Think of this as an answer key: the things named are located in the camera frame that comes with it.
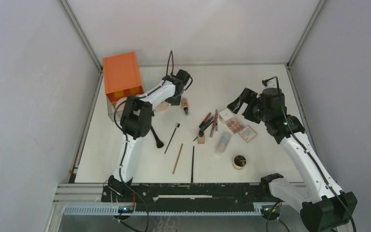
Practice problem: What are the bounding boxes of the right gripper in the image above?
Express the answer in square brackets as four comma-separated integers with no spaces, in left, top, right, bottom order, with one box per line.
[227,87,271,124]

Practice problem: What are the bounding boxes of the peach blush compact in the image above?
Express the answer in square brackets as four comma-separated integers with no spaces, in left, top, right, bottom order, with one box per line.
[238,125,258,143]

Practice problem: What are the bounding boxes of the round beige powder puff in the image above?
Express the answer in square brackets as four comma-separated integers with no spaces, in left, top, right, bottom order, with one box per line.
[154,101,170,112]
[114,97,127,112]

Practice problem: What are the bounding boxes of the orange yellow blue drawer box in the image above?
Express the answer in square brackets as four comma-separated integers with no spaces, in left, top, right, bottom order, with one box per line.
[102,52,144,120]

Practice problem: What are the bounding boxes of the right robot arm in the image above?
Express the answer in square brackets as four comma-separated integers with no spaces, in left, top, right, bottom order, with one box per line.
[227,87,357,232]

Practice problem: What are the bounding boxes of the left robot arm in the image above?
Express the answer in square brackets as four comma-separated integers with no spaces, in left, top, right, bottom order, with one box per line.
[108,69,193,202]

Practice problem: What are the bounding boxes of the houndstooth pattern makeup pen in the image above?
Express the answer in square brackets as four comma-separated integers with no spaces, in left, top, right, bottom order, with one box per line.
[214,109,218,131]

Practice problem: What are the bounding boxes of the dark green makeup pen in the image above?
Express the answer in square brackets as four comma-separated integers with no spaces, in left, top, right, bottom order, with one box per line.
[200,116,214,131]

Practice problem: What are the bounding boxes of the small white cardboard box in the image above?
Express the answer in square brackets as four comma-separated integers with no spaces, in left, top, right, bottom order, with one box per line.
[218,108,234,125]

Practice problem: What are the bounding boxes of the clear eyeshadow palette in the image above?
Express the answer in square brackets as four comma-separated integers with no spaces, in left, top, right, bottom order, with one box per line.
[226,116,246,134]

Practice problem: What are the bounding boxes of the beige foundation tube black cap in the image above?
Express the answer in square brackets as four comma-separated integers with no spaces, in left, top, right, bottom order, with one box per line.
[181,98,189,116]

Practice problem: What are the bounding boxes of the orange lip gloss black cap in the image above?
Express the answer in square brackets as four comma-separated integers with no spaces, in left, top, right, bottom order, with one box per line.
[199,112,212,129]

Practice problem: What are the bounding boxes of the clear plastic tube blue label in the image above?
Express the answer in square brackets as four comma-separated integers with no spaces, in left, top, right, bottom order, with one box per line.
[214,131,232,156]

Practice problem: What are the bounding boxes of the red lipstick silver end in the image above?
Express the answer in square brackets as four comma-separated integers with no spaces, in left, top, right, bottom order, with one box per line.
[210,116,215,138]

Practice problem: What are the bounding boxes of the black eyebrow comb brush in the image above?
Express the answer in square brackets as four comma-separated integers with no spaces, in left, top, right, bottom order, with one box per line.
[164,123,180,154]

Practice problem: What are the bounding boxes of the square foundation bottle black cap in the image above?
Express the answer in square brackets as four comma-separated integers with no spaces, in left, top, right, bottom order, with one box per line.
[197,130,205,145]

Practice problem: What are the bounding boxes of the gold lid cream jar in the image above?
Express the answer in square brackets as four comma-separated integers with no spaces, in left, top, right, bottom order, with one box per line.
[232,155,247,170]

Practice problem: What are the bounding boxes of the black powder brush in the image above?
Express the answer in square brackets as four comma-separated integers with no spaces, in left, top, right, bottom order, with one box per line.
[150,126,164,148]

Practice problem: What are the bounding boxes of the long thin black brush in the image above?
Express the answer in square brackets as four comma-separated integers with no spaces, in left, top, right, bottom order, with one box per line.
[190,146,195,183]

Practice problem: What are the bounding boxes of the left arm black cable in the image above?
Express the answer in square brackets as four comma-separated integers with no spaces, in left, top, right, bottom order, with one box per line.
[165,50,194,92]

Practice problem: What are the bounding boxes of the aluminium frame rail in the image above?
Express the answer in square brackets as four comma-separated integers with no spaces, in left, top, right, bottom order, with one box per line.
[57,0,104,73]

